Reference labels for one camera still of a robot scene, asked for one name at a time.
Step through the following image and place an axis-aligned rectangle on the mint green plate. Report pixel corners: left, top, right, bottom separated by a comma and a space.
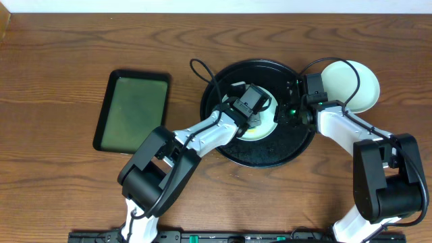
321, 61, 380, 113
222, 86, 277, 142

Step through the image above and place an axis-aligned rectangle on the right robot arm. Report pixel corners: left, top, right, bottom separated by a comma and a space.
271, 77, 429, 242

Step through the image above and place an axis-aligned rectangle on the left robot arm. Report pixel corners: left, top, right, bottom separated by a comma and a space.
117, 97, 255, 242

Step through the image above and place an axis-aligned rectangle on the black round tray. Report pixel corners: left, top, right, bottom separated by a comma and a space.
215, 59, 315, 168

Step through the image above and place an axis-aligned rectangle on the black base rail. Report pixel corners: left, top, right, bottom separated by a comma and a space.
67, 229, 408, 243

